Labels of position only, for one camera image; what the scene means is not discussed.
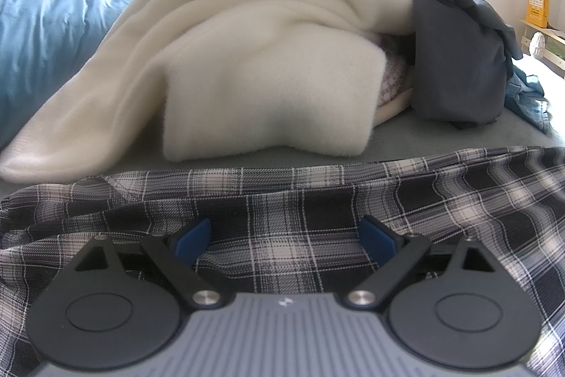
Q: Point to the black white plaid shirt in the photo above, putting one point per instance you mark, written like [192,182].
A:
[287,200]

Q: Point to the cream desk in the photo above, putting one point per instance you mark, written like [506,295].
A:
[554,39]

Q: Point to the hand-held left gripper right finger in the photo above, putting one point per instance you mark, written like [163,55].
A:
[375,238]

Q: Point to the white bedpost finial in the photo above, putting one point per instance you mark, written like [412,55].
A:
[538,45]

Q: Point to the blue duvet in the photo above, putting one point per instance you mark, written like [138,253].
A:
[44,41]

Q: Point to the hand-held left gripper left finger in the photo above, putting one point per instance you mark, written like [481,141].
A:
[194,238]

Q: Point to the dark grey garment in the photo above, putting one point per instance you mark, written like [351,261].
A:
[454,59]

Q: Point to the cream fleece blanket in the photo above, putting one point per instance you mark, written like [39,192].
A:
[265,85]

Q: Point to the light blue jeans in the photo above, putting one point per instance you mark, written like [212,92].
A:
[529,103]

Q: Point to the yellow box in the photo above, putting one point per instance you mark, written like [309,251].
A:
[537,6]

